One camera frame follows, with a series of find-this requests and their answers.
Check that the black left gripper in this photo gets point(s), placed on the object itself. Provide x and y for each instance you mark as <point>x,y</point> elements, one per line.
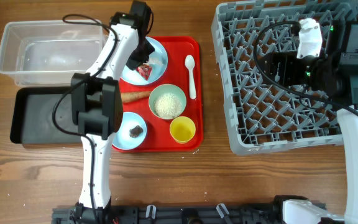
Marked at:
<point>148,50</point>

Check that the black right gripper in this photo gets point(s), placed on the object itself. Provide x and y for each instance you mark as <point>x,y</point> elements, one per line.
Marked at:
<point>286,61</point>

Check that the white napkin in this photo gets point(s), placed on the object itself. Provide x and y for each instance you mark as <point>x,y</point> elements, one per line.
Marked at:
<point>154,61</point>

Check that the red snack wrapper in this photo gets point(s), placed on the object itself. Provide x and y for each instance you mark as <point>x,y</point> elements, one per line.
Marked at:
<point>144,71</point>

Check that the green bowl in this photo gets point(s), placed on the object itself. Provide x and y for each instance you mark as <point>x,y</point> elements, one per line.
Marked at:
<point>166,88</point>

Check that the cooked white rice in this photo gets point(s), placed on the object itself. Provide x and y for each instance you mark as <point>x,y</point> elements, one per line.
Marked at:
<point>168,106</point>

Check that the small light blue bowl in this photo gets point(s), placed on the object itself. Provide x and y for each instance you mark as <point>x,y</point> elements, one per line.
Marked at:
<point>122,140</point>

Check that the dark brown food scrap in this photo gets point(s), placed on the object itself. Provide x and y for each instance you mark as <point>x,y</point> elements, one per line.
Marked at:
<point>136,131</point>

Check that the yellow plastic cup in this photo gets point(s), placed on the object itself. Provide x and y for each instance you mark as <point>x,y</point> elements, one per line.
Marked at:
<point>182,129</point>

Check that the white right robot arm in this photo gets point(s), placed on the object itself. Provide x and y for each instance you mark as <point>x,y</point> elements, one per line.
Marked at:
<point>330,65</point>

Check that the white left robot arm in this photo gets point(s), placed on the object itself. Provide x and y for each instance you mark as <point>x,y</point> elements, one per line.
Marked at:
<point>96,102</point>

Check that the grey dishwasher rack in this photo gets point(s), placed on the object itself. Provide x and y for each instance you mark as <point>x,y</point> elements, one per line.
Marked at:
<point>261,117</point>

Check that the clear plastic waste bin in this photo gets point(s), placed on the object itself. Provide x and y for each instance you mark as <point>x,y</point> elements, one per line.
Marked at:
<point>48,52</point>

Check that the black waste tray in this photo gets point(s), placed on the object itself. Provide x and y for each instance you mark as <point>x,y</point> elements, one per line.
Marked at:
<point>32,118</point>

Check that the large light blue plate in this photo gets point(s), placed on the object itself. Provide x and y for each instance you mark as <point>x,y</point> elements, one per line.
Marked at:
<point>132,77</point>

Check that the white plastic spoon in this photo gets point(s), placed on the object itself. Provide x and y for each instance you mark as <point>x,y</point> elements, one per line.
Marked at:
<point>190,65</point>

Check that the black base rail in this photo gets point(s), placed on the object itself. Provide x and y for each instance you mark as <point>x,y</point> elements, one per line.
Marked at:
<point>246,214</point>

